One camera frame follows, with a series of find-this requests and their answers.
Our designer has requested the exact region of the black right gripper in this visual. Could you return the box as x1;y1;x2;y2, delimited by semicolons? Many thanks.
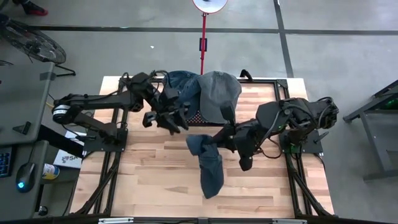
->
203;126;239;150

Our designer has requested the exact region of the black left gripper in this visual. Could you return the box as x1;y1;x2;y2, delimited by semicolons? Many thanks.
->
157;88;190;136

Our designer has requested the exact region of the blue denim baseball cap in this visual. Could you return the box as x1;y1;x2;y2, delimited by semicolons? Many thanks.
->
185;134;225;200
167;70;202;121

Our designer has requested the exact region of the grey baseball cap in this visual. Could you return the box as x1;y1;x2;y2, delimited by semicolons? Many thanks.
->
196;70;243;124

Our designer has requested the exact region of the black perforated metal stand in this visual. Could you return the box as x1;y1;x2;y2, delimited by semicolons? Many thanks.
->
185;108;237;128

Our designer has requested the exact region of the red pole stand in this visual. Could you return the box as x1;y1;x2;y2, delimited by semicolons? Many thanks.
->
192;0;229;75

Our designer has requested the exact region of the black table clamp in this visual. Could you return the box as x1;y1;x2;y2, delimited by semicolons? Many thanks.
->
239;68;254;82

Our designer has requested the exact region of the white printed box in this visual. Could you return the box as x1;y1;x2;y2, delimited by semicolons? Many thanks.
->
52;130;86;169

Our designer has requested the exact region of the black desk support bar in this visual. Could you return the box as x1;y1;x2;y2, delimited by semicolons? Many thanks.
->
37;124;86;159

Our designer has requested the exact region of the white yellow can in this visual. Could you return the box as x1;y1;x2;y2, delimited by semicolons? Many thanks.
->
42;162;60;180

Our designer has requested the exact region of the black wedge-shaped object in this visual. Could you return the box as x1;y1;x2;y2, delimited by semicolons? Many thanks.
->
12;121;32;136

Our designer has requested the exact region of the grey desk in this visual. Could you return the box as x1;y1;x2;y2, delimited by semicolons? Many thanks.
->
0;61;56;220

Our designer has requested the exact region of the black computer mouse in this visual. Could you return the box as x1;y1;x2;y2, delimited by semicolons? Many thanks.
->
15;161;37;194

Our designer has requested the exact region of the black floor fan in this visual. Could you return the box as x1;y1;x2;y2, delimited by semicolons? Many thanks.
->
0;12;77;78

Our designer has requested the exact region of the black keyboard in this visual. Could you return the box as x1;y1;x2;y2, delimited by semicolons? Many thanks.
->
0;146;13;179

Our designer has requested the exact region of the person's red black shoe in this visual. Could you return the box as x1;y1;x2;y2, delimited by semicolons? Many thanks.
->
21;1;49;17

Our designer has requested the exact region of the black aluminium table frame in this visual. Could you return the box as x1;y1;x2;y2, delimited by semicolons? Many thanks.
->
70;76;335;218

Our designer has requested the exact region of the silver metal bracket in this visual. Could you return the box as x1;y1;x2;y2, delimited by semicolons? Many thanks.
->
272;218;308;224
98;217;134;224

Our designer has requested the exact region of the dark metal workbench frame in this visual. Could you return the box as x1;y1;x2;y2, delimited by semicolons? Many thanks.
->
343;79;398;182

